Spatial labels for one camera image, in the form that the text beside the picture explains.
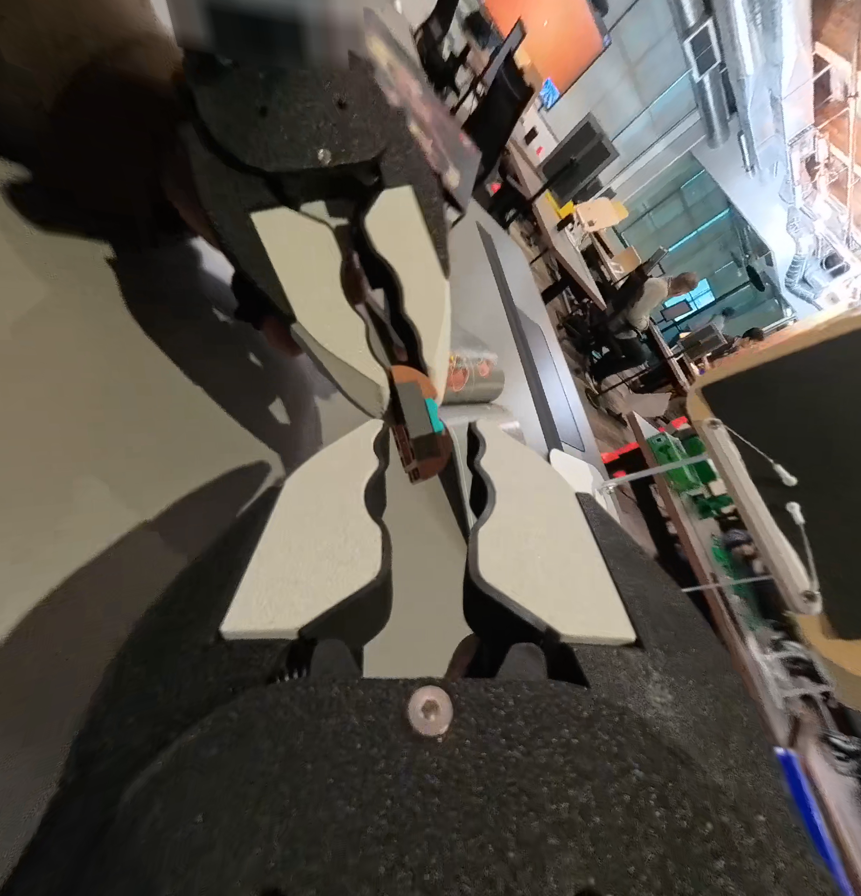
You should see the orange wall screen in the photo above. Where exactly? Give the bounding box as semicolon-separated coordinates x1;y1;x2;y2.
483;0;613;95

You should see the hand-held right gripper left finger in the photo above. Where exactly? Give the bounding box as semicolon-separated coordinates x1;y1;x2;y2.
220;419;392;674

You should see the person's left hand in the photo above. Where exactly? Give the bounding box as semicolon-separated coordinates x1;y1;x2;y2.
259;315;303;359

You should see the round brown brick assembly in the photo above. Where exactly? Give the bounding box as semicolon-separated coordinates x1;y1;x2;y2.
388;364;451;485

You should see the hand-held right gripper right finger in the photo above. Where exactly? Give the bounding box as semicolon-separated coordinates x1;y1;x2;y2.
465;419;638;683

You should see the grey instruction booklet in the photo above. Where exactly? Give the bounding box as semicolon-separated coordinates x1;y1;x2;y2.
443;343;508;408

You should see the green circuit board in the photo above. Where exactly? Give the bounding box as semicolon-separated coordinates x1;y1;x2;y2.
644;430;738;520

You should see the person's left forearm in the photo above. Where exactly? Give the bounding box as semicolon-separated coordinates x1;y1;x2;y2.
0;0;214;246

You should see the dark rolling cabinet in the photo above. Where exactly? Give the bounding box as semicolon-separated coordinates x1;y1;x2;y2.
541;115;620;205

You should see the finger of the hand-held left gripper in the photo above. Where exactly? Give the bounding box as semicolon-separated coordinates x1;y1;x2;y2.
364;184;452;403
250;206;394;421

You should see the silver ventilation duct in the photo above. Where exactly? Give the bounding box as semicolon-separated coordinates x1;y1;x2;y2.
672;0;763;172

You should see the white rounded board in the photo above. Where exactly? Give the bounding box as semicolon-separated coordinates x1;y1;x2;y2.
548;448;608;497

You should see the black panel with wooden rim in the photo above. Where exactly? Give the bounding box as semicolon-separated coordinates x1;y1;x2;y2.
686;304;861;701

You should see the black desk cable flap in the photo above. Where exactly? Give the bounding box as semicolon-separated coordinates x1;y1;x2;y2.
476;220;592;456

